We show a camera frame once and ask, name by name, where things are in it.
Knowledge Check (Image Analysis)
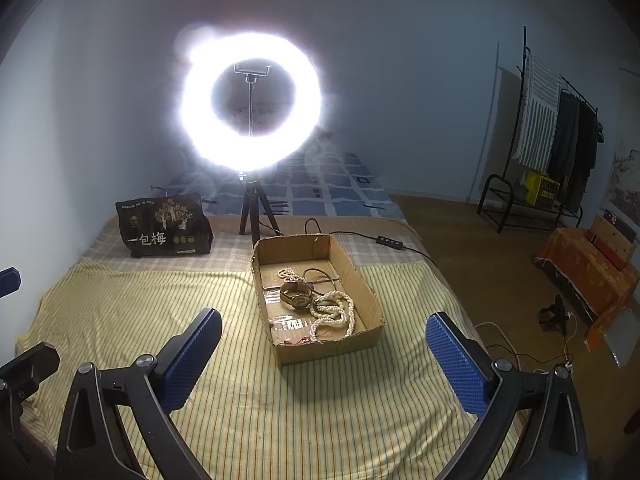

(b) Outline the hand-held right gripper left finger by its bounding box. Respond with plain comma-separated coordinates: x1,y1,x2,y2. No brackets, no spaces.
55,308,223,480

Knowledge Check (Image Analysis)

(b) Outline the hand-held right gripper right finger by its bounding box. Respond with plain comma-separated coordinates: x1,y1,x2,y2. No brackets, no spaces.
425,311,588,480

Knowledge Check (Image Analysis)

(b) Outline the white pearl necklace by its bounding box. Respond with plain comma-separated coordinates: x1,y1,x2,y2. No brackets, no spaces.
308,290,357,345

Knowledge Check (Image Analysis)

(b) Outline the cardboard box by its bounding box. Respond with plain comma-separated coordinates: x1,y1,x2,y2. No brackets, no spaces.
250,233,386,367

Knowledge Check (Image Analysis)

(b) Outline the yellow striped cloth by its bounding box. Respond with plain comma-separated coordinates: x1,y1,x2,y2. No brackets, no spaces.
15,255,526,480

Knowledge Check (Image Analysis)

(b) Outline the plaid bed sheet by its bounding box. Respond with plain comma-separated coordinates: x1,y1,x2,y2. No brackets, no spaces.
85,215,436,273

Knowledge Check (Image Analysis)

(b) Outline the black device on floor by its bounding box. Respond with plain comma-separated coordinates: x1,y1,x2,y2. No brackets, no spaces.
537,294,572,333

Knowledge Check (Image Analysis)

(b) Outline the gold wrist watch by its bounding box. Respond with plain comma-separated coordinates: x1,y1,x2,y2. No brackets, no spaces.
279,280,316,309

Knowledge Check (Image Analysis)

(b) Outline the black printed bag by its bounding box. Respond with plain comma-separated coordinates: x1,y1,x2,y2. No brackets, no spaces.
115,192,214,259

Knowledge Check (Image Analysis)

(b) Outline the black tripod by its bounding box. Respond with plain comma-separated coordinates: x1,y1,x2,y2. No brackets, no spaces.
238,170,282,247

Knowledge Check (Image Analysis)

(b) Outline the orange covered furniture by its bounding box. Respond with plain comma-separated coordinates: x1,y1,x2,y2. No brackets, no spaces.
532,227,640,353

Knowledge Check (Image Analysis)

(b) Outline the grey flat panel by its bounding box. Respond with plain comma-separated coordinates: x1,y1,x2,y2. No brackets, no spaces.
605,307,640,366

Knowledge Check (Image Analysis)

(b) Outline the yellow crate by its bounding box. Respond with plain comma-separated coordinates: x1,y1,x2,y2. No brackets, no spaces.
525,171,561,208

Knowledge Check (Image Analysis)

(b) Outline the wooden board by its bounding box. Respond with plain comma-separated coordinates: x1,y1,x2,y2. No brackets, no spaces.
590,214,640,271

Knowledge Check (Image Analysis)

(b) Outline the black hanging garment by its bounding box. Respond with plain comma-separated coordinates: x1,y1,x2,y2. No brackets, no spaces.
570,102,602,211

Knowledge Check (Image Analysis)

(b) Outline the grey hanging garment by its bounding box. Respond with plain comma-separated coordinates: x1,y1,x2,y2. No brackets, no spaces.
547,89,581,183

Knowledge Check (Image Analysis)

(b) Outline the striped towel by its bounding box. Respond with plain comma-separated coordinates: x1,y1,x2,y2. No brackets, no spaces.
517,52,562,173

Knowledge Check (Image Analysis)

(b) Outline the phone holder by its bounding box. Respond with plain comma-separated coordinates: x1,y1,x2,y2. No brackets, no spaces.
233,61,273,138

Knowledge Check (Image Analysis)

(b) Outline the black clothes rack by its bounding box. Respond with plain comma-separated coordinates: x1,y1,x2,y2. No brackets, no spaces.
476,25,601,234

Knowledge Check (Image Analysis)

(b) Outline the white cable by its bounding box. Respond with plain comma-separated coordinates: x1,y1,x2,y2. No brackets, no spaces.
475,322,521,357

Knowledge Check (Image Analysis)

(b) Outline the black cable with inline switch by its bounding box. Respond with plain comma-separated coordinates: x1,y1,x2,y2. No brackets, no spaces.
305,217,438,266

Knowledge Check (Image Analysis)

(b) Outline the ring light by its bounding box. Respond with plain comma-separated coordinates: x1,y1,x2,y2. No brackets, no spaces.
175,22,331,171

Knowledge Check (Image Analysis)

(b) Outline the wall poster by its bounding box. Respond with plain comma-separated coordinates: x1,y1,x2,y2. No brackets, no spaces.
602,65,640,241

